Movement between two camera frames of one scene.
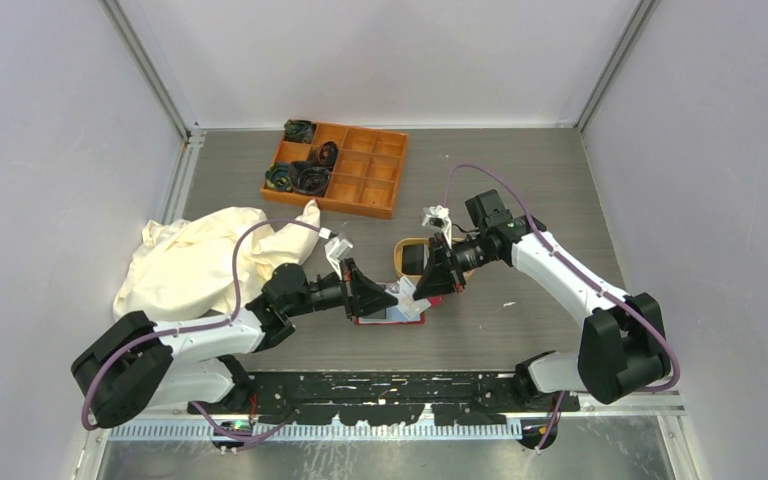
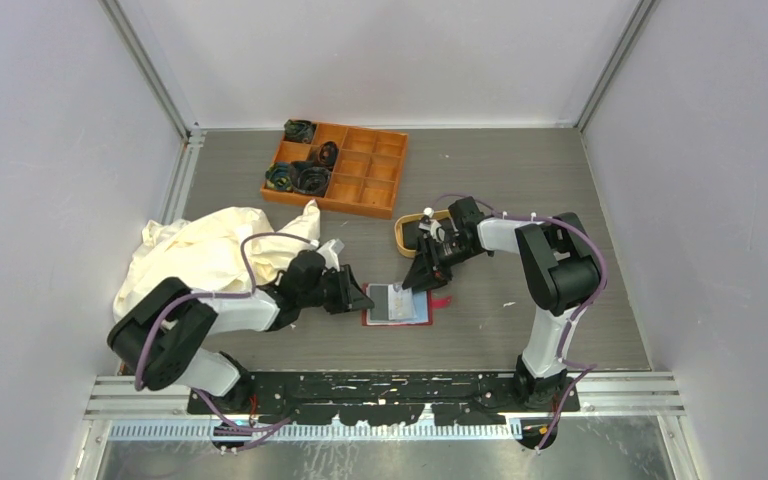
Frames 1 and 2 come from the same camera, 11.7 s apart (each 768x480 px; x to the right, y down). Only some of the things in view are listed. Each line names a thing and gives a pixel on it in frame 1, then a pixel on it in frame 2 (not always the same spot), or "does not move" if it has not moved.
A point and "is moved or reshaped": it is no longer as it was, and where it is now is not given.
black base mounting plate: [376, 398] does not move
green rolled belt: [279, 176] does not move
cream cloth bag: [216, 261] does not move
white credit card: [406, 291] is moved or reshaped
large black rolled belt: [309, 178] does not move
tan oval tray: [398, 255] -> [406, 230]
